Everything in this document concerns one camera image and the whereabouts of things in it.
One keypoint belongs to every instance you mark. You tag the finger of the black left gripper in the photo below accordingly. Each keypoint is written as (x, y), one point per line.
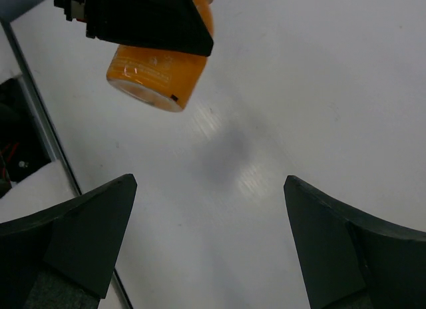
(171, 25)

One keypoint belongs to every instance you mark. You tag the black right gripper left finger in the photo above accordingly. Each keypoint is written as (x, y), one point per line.
(64, 256)

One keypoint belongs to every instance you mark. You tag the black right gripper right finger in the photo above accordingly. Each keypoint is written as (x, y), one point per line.
(351, 259)

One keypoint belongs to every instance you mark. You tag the metal rail with electronics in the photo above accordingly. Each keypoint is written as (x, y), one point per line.
(35, 173)

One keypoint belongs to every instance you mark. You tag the orange juice bottle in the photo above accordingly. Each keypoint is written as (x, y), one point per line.
(159, 78)

